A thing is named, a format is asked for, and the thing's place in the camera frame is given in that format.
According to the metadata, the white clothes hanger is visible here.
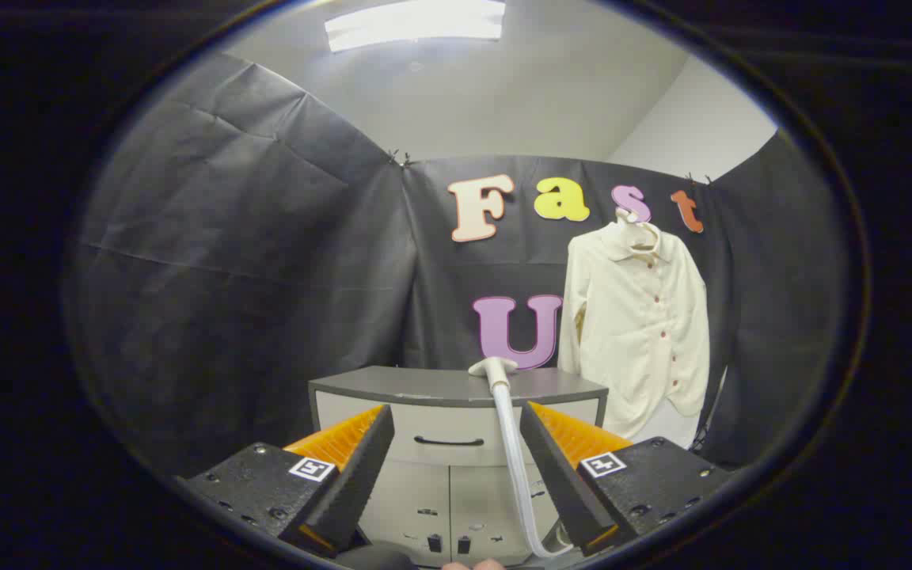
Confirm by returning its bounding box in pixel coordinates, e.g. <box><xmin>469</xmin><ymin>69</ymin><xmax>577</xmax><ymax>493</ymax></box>
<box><xmin>614</xmin><ymin>207</ymin><xmax>660</xmax><ymax>250</ymax></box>

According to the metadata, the grey top white cabinet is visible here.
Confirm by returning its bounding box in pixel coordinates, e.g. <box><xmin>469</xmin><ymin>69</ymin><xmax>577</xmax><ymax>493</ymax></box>
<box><xmin>308</xmin><ymin>366</ymin><xmax>609</xmax><ymax>567</ymax></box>

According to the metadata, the cream button shirt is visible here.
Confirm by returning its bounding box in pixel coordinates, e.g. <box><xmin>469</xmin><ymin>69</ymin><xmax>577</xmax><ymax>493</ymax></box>
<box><xmin>557</xmin><ymin>222</ymin><xmax>712</xmax><ymax>449</ymax></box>

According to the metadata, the black backdrop cloth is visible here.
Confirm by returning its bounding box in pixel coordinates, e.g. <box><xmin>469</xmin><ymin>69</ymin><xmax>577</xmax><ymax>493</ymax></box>
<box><xmin>68</xmin><ymin>51</ymin><xmax>845</xmax><ymax>476</ymax></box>

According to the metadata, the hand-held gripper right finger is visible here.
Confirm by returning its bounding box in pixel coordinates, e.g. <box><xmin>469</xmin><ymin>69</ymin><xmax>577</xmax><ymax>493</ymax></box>
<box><xmin>519</xmin><ymin>401</ymin><xmax>734</xmax><ymax>557</ymax></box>

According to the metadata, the ceiling light panel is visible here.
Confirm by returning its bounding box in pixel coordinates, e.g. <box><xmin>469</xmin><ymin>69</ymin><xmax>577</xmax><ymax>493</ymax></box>
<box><xmin>324</xmin><ymin>0</ymin><xmax>507</xmax><ymax>53</ymax></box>

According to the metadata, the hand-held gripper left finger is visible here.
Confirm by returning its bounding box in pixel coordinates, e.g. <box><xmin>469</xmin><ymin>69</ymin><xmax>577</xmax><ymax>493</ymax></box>
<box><xmin>175</xmin><ymin>404</ymin><xmax>395</xmax><ymax>559</ymax></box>

